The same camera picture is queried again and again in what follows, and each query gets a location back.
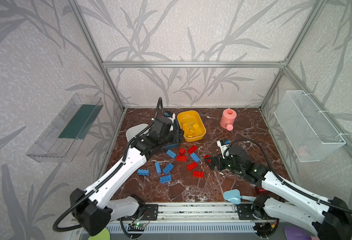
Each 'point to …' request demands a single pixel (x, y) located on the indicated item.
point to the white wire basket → (311, 134)
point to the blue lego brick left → (143, 172)
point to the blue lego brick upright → (158, 167)
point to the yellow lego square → (196, 125)
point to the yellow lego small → (195, 135)
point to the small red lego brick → (182, 151)
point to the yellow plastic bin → (192, 125)
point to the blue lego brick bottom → (165, 179)
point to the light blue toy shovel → (234, 196)
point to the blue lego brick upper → (171, 153)
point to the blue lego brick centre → (195, 157)
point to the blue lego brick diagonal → (168, 168)
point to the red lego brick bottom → (198, 174)
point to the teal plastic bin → (171, 146)
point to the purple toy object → (295, 233)
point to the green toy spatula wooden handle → (104, 235)
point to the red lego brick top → (192, 150)
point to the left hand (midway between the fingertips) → (181, 127)
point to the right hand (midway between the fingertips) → (211, 153)
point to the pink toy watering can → (228, 118)
